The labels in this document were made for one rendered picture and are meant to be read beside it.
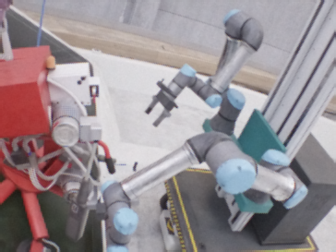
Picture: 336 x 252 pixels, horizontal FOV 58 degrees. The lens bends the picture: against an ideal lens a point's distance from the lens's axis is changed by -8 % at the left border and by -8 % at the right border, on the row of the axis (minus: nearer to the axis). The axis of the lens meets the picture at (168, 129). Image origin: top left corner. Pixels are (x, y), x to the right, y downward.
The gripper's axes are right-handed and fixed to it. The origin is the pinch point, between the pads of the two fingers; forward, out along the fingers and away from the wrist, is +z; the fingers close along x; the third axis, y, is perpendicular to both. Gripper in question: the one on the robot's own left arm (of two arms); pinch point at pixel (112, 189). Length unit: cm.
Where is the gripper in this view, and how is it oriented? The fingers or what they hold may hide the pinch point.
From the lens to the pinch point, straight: 132.8
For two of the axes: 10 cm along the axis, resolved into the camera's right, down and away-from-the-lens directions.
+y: 0.4, -8.0, -6.0
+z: -1.8, -5.9, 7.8
